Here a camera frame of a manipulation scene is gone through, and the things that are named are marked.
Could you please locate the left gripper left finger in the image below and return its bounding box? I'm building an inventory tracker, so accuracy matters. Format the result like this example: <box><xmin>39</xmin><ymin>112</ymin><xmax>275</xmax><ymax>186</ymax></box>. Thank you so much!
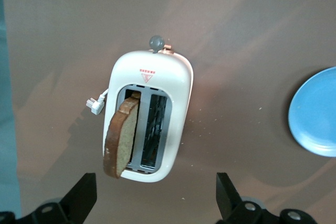
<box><xmin>0</xmin><ymin>173</ymin><xmax>97</xmax><ymax>224</ymax></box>

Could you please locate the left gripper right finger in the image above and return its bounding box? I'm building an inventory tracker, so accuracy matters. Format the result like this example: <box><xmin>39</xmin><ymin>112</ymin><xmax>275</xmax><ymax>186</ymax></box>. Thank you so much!
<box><xmin>216</xmin><ymin>173</ymin><xmax>316</xmax><ymax>224</ymax></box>

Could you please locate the brown bread slice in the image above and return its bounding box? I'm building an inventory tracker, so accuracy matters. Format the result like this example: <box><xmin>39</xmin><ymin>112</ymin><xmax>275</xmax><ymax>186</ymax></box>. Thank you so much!
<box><xmin>102</xmin><ymin>90</ymin><xmax>141</xmax><ymax>179</ymax></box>

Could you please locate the blue plate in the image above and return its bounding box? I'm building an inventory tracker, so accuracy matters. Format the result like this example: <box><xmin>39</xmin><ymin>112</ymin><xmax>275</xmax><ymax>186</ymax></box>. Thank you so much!
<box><xmin>288</xmin><ymin>66</ymin><xmax>336</xmax><ymax>158</ymax></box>

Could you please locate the white two-slot toaster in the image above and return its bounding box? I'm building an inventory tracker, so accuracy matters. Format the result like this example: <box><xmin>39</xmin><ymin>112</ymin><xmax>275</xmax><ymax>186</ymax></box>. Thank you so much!
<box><xmin>86</xmin><ymin>34</ymin><xmax>194</xmax><ymax>183</ymax></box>

